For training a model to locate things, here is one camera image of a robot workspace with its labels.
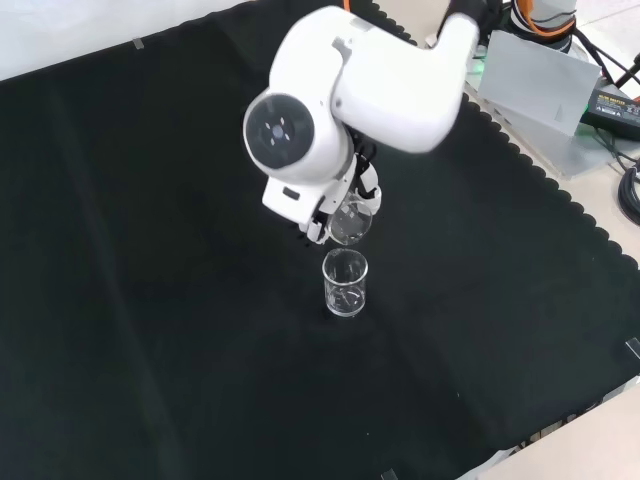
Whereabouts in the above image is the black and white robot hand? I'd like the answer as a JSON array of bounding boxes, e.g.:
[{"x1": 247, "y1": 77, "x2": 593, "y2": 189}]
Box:
[{"x1": 261, "y1": 143, "x2": 385, "y2": 247}]

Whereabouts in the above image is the small clear glass beaker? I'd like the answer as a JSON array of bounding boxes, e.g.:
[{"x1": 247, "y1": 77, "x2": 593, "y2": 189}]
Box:
[{"x1": 328, "y1": 193, "x2": 375, "y2": 246}]

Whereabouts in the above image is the black bench cloth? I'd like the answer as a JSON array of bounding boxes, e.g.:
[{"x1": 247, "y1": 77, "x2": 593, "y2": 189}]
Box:
[{"x1": 0, "y1": 0, "x2": 640, "y2": 480}]

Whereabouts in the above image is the black power adapter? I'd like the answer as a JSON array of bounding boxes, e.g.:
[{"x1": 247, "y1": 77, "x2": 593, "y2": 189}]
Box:
[{"x1": 578, "y1": 81, "x2": 640, "y2": 136}]

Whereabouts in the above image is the grey metal base plate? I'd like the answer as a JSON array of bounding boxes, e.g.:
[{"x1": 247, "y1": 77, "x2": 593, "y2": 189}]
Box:
[{"x1": 464, "y1": 28, "x2": 615, "y2": 178}]

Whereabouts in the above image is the black cable bundle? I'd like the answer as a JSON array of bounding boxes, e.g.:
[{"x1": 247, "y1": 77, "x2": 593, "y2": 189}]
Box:
[{"x1": 618, "y1": 157, "x2": 640, "y2": 225}]

